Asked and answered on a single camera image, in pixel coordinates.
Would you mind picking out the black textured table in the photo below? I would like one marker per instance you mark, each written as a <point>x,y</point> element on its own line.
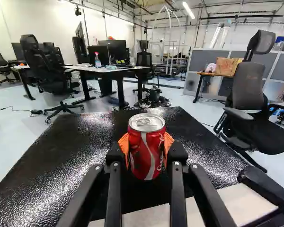
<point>61,153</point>

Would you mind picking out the red drink can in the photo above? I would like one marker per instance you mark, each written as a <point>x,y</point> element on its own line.
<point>145,151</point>

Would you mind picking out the black office chair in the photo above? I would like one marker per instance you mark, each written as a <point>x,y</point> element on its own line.
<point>50,71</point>

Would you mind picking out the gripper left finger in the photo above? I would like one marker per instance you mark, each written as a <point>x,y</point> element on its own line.
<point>114,189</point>

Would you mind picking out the wooden top desk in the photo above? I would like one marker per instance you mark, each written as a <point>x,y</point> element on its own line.
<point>201,82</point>

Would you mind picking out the brown cardboard box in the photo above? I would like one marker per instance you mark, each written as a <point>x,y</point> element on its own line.
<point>227,66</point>

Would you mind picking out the black computer monitor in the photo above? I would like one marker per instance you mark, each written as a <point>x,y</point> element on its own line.
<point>113,50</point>

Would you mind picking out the clear spray bottle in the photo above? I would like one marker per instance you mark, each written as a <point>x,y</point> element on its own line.
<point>97,62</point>

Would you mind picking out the grey mesh office chair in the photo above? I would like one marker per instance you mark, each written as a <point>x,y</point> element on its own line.
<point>248,94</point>

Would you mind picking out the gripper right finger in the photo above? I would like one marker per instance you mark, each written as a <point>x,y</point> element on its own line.
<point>178,194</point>

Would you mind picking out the white desk with black legs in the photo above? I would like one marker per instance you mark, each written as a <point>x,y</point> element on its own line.
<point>101,69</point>

